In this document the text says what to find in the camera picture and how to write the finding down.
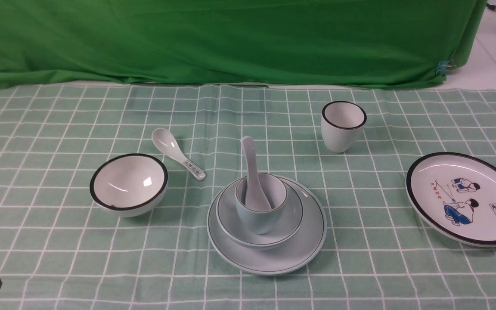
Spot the plain white ceramic spoon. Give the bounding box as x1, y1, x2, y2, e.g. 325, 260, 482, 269
241, 136, 272, 212

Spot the pale blue cup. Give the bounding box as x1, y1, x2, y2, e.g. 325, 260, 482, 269
234, 173, 288, 234

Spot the pale blue shallow bowl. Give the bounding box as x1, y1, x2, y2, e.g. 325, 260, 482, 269
215, 177, 303, 249

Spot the white bowl black rim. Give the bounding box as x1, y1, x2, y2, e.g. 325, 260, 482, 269
89, 153, 169, 217

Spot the green backdrop cloth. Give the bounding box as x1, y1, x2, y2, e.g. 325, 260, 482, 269
0, 0, 486, 90

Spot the pale blue plate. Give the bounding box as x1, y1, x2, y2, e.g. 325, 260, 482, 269
207, 177, 328, 276

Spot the white cup black rim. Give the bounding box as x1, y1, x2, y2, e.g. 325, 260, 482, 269
320, 101, 367, 153

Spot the white plate cartoon print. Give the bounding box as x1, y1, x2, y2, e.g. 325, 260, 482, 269
405, 152, 496, 247

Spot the blue clip on backdrop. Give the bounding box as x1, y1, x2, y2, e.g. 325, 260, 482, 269
435, 61, 451, 76

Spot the white spoon printed handle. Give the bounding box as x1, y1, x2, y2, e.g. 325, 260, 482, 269
152, 128, 207, 181

